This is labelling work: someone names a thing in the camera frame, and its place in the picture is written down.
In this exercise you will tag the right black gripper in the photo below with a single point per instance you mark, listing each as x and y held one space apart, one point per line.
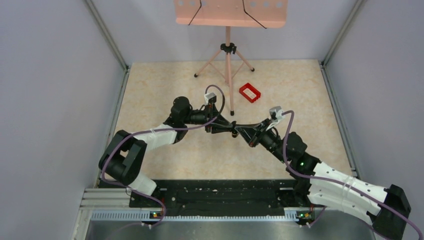
254 134

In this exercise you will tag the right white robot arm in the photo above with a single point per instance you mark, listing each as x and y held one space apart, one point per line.
385 209

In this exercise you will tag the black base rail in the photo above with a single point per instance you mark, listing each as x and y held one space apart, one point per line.
223 198

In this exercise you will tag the pink music stand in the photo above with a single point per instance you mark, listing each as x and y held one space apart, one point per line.
265 14

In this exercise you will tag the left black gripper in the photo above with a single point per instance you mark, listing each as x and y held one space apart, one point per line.
220 124

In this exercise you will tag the red plastic box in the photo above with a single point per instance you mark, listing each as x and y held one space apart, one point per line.
249 92

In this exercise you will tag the black earbud charging case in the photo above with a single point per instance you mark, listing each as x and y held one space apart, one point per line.
234 131

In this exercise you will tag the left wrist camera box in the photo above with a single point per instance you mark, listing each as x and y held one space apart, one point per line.
210 98

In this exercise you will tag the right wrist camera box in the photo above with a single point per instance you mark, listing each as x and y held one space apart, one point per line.
276 116

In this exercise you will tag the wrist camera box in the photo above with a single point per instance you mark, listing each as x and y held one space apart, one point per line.
210 98
276 116

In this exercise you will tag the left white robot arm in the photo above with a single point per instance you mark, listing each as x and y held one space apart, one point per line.
123 157

